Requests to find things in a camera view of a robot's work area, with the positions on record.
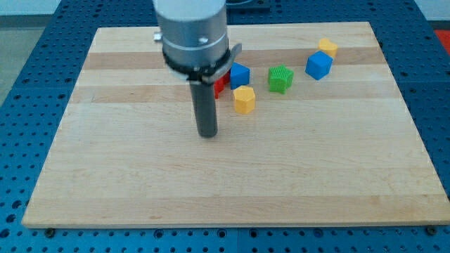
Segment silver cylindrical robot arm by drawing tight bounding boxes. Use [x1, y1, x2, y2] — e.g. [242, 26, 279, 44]
[153, 0, 231, 138]

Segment black clamp ring with bracket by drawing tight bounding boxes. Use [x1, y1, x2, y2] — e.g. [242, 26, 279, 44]
[162, 42, 243, 85]

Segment blue cube block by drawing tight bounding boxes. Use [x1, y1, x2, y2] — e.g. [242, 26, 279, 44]
[305, 51, 333, 80]

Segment green star block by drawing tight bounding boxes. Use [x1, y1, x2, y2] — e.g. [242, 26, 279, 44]
[268, 65, 294, 94]

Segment blue pentagon block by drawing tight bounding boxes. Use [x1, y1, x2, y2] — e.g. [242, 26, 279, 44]
[230, 63, 250, 90]

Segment yellow hexagon block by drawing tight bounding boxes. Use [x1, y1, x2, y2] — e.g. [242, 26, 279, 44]
[233, 86, 256, 114]

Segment red block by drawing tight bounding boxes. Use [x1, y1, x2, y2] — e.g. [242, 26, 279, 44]
[214, 70, 231, 99]

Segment yellow heart block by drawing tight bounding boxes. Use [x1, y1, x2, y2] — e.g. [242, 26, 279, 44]
[318, 38, 338, 58]

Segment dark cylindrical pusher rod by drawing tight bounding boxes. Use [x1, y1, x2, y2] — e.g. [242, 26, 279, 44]
[189, 81, 218, 138]

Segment wooden board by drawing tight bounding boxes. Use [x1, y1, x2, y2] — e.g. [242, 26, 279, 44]
[22, 22, 449, 229]

